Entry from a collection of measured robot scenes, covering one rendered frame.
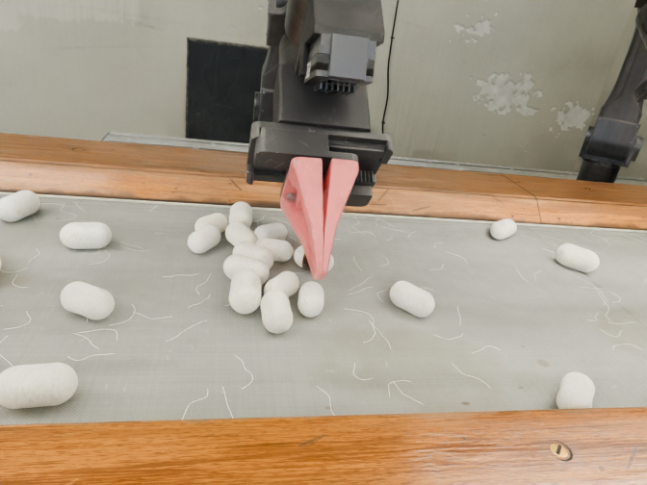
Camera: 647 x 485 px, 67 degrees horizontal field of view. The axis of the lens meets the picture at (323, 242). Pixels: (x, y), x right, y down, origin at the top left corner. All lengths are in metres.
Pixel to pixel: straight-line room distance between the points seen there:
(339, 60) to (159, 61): 2.12
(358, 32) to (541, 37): 2.48
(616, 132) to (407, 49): 1.63
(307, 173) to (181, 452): 0.19
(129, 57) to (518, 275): 2.14
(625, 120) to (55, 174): 0.86
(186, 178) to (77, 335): 0.24
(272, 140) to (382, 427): 0.20
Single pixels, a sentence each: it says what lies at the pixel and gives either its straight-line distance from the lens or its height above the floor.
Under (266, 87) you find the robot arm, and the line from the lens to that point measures 0.74.
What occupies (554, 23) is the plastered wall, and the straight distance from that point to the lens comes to 2.80.
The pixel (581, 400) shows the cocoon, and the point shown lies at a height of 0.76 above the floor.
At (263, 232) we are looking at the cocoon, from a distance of 0.41.
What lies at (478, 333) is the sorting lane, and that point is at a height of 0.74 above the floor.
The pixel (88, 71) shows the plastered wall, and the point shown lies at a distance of 2.47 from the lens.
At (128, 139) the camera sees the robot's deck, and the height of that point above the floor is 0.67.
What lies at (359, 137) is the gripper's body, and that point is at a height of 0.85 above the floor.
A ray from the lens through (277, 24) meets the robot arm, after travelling 0.45.
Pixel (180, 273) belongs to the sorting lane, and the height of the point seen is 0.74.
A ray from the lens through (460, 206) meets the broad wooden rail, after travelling 0.57.
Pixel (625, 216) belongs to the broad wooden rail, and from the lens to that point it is 0.70.
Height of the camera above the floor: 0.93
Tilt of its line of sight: 25 degrees down
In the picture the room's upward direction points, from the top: 8 degrees clockwise
